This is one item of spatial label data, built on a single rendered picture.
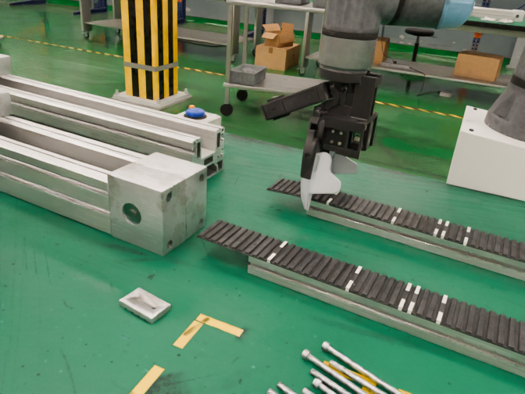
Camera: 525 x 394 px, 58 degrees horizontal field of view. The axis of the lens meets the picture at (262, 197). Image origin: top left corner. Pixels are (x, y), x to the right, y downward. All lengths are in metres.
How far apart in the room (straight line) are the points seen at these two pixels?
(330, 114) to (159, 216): 0.28
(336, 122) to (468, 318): 0.30
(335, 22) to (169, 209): 0.32
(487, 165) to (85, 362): 0.74
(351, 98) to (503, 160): 0.37
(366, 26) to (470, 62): 4.77
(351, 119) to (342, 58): 0.08
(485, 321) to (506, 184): 0.45
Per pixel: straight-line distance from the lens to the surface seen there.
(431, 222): 0.73
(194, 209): 0.67
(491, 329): 0.56
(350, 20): 0.65
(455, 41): 8.15
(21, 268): 0.65
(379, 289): 0.56
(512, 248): 0.72
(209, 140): 0.86
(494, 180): 0.97
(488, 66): 5.38
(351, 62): 0.65
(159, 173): 0.64
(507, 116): 1.00
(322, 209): 0.75
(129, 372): 0.49
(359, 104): 0.68
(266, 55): 5.78
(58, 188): 0.73
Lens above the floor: 1.14
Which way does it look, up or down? 26 degrees down
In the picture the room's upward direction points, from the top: 5 degrees clockwise
